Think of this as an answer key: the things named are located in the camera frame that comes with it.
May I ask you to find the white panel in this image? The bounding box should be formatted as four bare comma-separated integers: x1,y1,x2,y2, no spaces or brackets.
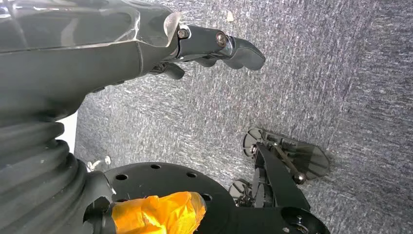
56,111,79,155

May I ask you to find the ribbed grey left arm sleeve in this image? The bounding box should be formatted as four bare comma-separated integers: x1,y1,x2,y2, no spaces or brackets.
0,118,114,234

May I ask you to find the white cable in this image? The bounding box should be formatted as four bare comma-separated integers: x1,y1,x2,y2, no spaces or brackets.
86,156,112,173

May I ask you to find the orange tape wrap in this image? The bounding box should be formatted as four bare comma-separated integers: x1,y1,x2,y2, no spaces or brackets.
111,191,207,234

